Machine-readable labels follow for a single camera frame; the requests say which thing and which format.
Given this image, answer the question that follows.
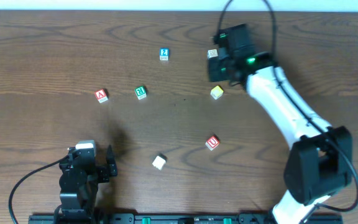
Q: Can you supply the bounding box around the red letter A block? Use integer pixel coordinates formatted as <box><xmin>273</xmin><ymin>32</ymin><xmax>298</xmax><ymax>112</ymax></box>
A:
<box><xmin>94</xmin><ymin>89</ymin><xmax>108</xmax><ymax>103</ymax></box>

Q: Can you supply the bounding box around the blue number 2 block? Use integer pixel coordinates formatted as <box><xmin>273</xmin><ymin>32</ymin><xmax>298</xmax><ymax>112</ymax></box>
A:
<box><xmin>159</xmin><ymin>48</ymin><xmax>170</xmax><ymax>61</ymax></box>

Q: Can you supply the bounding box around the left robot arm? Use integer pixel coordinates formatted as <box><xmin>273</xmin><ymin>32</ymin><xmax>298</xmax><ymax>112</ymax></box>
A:
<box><xmin>53</xmin><ymin>143</ymin><xmax>117</xmax><ymax>224</ymax></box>

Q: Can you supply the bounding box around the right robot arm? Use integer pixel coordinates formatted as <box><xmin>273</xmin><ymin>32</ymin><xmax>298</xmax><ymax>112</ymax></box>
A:
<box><xmin>207</xmin><ymin>24</ymin><xmax>358</xmax><ymax>223</ymax></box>

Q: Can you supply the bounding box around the white letter M block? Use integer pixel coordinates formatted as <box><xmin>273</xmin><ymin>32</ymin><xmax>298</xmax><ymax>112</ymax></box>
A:
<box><xmin>207</xmin><ymin>49</ymin><xmax>219</xmax><ymax>60</ymax></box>

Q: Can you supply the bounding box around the yellow topped wooden block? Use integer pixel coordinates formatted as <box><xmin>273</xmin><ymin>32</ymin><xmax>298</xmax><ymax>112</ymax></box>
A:
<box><xmin>210</xmin><ymin>85</ymin><xmax>224</xmax><ymax>100</ymax></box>

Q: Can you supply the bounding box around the plain white wooden block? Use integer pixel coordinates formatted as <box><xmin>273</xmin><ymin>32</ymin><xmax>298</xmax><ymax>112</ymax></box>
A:
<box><xmin>152</xmin><ymin>155</ymin><xmax>167</xmax><ymax>170</ymax></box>

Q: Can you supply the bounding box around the green letter R block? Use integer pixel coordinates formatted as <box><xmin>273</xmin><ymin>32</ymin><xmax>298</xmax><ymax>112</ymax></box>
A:
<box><xmin>134</xmin><ymin>86</ymin><xmax>147</xmax><ymax>100</ymax></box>

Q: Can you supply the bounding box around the red letter U block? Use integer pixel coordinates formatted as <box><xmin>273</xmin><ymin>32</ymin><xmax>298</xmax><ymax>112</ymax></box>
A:
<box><xmin>205</xmin><ymin>136</ymin><xmax>220</xmax><ymax>151</ymax></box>

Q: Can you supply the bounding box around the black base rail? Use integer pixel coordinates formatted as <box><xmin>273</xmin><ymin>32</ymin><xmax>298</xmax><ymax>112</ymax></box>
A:
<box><xmin>28</xmin><ymin>212</ymin><xmax>344</xmax><ymax>224</ymax></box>

